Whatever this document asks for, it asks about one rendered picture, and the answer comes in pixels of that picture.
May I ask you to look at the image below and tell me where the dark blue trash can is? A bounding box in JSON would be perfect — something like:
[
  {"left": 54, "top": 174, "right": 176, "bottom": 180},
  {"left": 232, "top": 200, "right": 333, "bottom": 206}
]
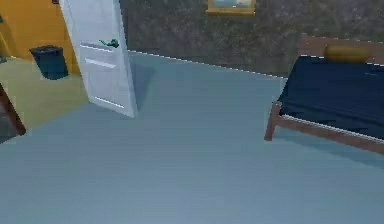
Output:
[{"left": 28, "top": 45, "right": 70, "bottom": 81}]

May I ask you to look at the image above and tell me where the white room door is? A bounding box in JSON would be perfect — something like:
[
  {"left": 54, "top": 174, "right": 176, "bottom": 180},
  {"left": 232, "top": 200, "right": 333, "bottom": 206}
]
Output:
[{"left": 59, "top": 0, "right": 139, "bottom": 119}]

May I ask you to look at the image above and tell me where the wooden bed with dark blanket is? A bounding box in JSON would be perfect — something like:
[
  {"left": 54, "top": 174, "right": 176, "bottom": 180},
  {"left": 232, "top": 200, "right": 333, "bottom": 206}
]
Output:
[{"left": 264, "top": 33, "right": 384, "bottom": 155}]

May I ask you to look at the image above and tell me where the olive yellow pillow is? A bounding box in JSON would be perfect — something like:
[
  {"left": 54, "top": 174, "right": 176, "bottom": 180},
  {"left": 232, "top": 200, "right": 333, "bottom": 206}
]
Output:
[{"left": 323, "top": 44, "right": 372, "bottom": 64}]

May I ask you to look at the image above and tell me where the green door handle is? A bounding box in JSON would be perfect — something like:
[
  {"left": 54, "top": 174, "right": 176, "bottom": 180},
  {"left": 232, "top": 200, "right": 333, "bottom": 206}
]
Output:
[{"left": 98, "top": 38, "right": 120, "bottom": 49}]

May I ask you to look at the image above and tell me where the gold framed wall picture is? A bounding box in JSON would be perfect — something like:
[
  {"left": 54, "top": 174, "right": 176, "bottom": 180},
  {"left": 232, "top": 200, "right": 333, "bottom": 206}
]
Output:
[{"left": 205, "top": 0, "right": 257, "bottom": 16}]

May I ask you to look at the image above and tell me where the brown wooden door frame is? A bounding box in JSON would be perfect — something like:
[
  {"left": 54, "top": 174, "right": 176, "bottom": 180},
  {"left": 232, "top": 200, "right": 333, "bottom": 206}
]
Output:
[{"left": 0, "top": 83, "right": 27, "bottom": 137}]

